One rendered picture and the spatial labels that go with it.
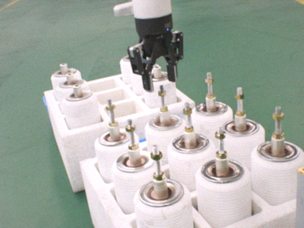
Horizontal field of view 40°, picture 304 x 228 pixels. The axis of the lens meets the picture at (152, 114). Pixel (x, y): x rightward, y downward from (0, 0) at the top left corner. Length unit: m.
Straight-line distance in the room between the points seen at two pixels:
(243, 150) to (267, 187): 0.10
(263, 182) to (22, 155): 0.91
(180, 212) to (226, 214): 0.09
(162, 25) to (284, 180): 0.36
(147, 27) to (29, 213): 0.61
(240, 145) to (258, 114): 0.69
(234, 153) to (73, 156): 0.47
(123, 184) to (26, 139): 0.86
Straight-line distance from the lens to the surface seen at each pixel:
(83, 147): 1.14
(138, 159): 0.78
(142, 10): 0.81
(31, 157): 1.44
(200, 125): 0.94
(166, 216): 0.67
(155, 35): 0.84
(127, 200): 0.79
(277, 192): 0.79
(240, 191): 0.71
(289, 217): 0.78
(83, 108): 1.12
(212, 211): 0.73
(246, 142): 0.84
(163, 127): 0.90
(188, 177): 0.81
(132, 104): 1.27
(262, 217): 0.75
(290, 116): 1.51
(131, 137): 0.76
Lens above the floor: 0.65
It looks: 24 degrees down
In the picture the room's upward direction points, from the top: 7 degrees counter-clockwise
